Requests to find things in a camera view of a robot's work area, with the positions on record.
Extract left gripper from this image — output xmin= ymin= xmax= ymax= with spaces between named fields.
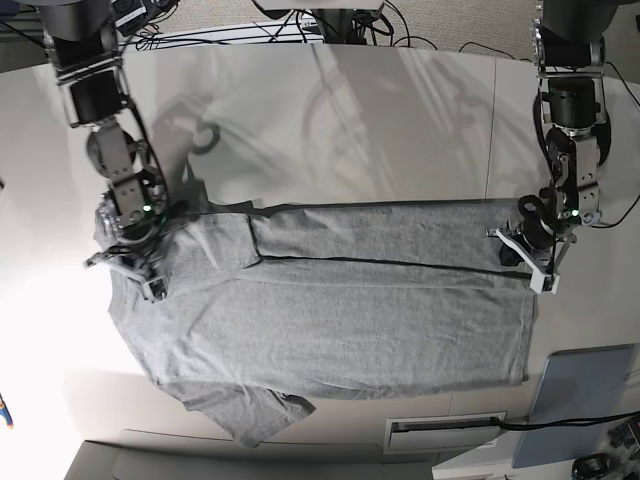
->
xmin=486 ymin=216 xmax=577 ymax=275

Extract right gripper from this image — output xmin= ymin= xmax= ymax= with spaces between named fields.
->
xmin=84 ymin=219 xmax=168 ymax=285

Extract grey T-shirt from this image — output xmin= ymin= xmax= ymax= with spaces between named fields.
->
xmin=109 ymin=203 xmax=536 ymax=447

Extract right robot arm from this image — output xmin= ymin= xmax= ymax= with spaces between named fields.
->
xmin=34 ymin=1 xmax=170 ymax=299

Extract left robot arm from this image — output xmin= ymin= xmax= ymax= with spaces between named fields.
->
xmin=488 ymin=1 xmax=620 ymax=293

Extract blue orange tool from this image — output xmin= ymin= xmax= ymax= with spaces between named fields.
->
xmin=0 ymin=396 xmax=14 ymax=429

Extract black battery pack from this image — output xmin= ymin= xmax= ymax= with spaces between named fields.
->
xmin=571 ymin=453 xmax=614 ymax=480

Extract black device with label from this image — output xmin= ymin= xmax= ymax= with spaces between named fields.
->
xmin=111 ymin=0 xmax=147 ymax=36

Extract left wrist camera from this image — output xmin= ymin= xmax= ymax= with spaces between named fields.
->
xmin=529 ymin=271 xmax=560 ymax=295

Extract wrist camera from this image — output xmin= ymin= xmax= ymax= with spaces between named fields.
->
xmin=141 ymin=277 xmax=168 ymax=303
xmin=529 ymin=271 xmax=560 ymax=295

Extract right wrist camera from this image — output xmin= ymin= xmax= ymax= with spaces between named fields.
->
xmin=141 ymin=277 xmax=168 ymax=303

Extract black mouse cable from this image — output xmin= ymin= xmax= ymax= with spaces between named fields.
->
xmin=597 ymin=184 xmax=640 ymax=227

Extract black tablet cable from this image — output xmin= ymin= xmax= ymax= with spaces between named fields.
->
xmin=492 ymin=411 xmax=640 ymax=432

